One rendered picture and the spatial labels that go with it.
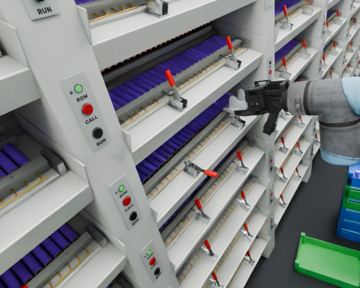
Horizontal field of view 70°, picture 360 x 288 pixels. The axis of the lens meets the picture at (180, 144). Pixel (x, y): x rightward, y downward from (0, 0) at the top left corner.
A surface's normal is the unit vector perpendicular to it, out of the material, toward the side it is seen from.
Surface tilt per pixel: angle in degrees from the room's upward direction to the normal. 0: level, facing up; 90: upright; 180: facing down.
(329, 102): 85
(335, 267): 0
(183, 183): 20
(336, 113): 80
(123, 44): 111
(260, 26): 90
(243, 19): 90
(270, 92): 90
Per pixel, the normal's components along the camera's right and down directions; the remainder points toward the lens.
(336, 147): -0.58, 0.40
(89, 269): 0.08, -0.70
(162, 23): 0.79, 0.48
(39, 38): 0.77, 0.21
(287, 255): -0.19, -0.83
